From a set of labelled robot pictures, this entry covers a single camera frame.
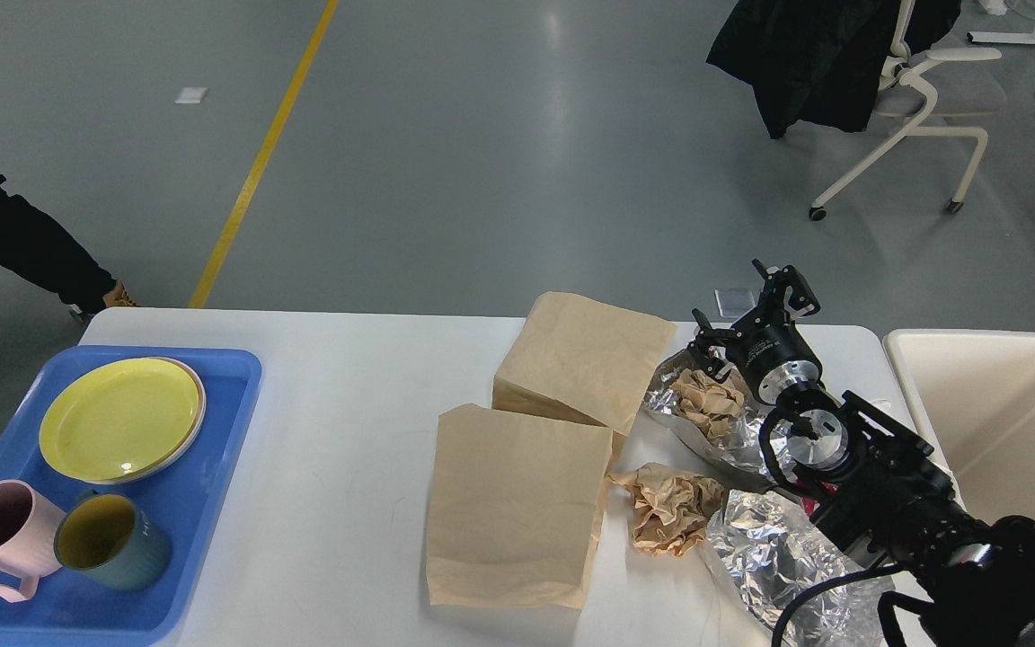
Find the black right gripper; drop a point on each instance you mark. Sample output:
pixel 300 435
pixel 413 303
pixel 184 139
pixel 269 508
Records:
pixel 768 359

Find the yellow plate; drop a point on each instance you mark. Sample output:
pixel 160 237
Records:
pixel 118 418

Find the green grey mug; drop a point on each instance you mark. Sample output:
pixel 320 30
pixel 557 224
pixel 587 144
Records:
pixel 111 540

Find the pink ribbed mug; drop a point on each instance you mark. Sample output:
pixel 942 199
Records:
pixel 28 523

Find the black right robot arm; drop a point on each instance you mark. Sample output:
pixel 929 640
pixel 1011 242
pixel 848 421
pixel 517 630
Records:
pixel 874 481

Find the crumpled paper in foil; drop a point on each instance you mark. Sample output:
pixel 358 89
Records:
pixel 712 407

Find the upper aluminium foil sheet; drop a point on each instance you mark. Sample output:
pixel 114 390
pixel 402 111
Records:
pixel 739 458

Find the aluminium foil sheet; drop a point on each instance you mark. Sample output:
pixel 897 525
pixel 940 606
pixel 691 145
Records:
pixel 739 458
pixel 767 547

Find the rear brown paper bag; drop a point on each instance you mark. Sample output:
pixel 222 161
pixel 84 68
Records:
pixel 582 361

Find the brown paper bag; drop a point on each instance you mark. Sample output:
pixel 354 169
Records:
pixel 515 509
pixel 582 361

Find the crumpled brown paper ball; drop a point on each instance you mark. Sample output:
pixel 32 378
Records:
pixel 670 507

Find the lower aluminium foil sheet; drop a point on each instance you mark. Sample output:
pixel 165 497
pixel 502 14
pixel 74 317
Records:
pixel 767 547

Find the black jacket on chair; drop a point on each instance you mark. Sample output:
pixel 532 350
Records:
pixel 812 61

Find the white plastic bin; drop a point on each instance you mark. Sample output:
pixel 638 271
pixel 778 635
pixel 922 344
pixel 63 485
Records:
pixel 974 393

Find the white office chair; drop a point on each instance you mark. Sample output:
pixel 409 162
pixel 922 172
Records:
pixel 914 92

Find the front brown paper bag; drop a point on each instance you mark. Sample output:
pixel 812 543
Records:
pixel 515 509

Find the pink plate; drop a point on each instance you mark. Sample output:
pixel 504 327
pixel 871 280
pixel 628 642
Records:
pixel 199 422

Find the blue plastic tray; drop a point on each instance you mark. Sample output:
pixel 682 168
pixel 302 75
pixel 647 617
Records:
pixel 184 499

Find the person in black clothes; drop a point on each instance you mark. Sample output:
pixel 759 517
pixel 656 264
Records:
pixel 34 246

